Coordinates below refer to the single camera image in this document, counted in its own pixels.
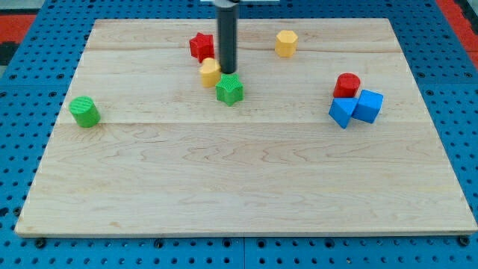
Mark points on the yellow heart block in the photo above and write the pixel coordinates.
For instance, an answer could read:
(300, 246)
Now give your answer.
(210, 72)

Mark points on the light wooden board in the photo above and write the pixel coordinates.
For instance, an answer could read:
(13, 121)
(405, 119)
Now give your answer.
(168, 160)

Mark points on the grey tool mount plate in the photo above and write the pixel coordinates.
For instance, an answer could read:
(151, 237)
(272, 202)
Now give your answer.
(243, 1)

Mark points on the green cylinder block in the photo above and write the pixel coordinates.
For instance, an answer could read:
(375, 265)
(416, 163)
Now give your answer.
(84, 111)

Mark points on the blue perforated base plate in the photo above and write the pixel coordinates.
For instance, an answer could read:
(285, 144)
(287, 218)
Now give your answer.
(35, 83)

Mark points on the blue cube block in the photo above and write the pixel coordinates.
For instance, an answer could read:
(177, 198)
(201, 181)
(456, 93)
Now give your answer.
(368, 106)

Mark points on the blue triangle block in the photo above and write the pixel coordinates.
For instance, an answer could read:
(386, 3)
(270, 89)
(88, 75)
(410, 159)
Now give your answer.
(341, 110)

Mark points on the red cylinder block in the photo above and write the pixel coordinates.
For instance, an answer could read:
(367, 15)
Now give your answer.
(347, 85)

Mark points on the green star block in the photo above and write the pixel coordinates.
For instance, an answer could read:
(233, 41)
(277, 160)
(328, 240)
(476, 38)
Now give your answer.
(229, 89)

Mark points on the red star block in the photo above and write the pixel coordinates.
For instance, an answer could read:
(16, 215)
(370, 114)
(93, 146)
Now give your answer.
(202, 46)

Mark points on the yellow hexagon block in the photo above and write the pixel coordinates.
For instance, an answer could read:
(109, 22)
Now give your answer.
(286, 43)

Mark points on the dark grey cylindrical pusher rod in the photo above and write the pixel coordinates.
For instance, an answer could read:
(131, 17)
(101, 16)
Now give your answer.
(227, 32)

